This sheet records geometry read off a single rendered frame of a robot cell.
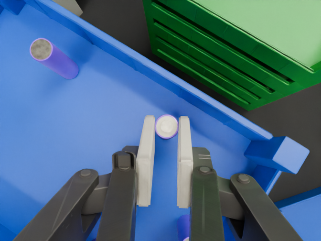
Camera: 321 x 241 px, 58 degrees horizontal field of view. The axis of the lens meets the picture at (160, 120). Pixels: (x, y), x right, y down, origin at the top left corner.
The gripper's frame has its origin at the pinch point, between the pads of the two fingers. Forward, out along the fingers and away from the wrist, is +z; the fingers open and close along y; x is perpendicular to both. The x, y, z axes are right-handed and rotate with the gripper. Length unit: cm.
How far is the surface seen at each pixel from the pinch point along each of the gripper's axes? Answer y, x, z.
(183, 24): 2.1, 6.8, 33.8
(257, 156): 7.3, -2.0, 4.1
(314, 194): 36, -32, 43
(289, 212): 31, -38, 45
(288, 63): 16.4, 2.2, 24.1
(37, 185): -12.1, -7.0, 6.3
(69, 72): -9.0, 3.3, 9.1
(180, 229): 1.3, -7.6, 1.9
